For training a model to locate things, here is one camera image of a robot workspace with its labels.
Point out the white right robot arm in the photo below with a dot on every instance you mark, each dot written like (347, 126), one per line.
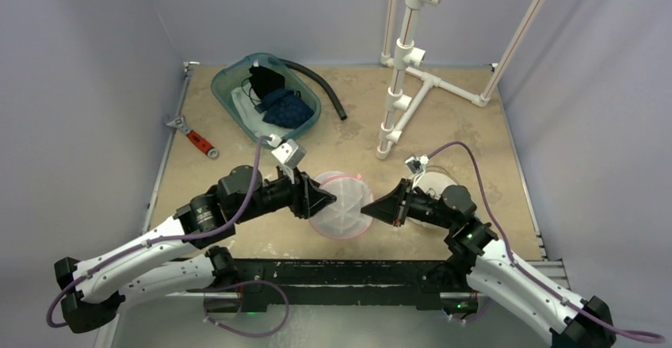
(559, 316)

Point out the black bra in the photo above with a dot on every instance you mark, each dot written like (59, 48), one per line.
(278, 103)

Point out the red-handled adjustable wrench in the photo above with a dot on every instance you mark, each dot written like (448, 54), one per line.
(179, 123)

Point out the teal plastic basin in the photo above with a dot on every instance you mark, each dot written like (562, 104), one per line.
(231, 87)

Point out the white PVC pipe rack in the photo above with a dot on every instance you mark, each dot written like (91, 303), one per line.
(409, 84)

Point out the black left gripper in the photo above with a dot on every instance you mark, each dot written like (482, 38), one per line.
(307, 196)

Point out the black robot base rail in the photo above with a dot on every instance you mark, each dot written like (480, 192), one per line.
(426, 285)

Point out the pink-trimmed white laundry bag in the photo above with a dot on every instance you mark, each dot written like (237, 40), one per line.
(343, 219)

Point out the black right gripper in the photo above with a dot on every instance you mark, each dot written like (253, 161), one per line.
(403, 207)

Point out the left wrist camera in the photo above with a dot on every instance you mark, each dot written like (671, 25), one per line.
(286, 151)

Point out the white cloth in basin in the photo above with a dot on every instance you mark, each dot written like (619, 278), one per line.
(244, 100)

